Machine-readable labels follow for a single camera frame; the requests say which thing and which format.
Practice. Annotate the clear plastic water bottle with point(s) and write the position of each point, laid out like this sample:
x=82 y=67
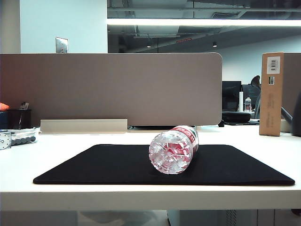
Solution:
x=171 y=153

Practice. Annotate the black mouse pad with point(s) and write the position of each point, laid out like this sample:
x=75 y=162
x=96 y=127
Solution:
x=94 y=167

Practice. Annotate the small clear background bottle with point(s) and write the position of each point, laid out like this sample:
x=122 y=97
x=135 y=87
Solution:
x=247 y=104

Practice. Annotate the beige desk partition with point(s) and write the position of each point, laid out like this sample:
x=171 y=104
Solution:
x=291 y=82
x=94 y=89

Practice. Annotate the black computer monitor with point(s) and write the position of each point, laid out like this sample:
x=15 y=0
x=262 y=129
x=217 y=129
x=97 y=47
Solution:
x=231 y=94
x=247 y=90

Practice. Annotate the black round cushion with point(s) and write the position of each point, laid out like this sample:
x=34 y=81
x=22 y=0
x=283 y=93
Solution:
x=235 y=117

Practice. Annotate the white cylinder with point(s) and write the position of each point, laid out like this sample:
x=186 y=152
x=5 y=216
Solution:
x=241 y=101

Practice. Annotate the white ceiling light strip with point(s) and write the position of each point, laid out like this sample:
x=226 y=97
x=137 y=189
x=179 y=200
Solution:
x=200 y=21

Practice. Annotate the grey office chair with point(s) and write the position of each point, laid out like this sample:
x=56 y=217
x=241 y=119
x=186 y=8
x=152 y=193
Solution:
x=255 y=81

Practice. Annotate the tall brown cardboard box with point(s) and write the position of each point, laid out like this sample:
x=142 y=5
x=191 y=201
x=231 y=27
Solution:
x=270 y=106

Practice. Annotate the items in pen holder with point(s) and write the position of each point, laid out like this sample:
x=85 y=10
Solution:
x=24 y=106

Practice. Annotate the black pen holder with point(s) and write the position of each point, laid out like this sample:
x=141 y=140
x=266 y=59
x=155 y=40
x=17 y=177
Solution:
x=20 y=118

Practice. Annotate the orange object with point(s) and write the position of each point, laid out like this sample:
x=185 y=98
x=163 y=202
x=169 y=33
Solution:
x=3 y=106

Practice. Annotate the dark blue object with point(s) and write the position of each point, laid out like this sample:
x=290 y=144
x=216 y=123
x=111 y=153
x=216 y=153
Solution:
x=3 y=120

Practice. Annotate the silver metal part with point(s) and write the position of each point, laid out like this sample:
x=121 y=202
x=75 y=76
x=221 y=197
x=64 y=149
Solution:
x=4 y=141

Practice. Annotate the metal wall outlet plate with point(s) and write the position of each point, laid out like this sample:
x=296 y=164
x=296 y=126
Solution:
x=61 y=44

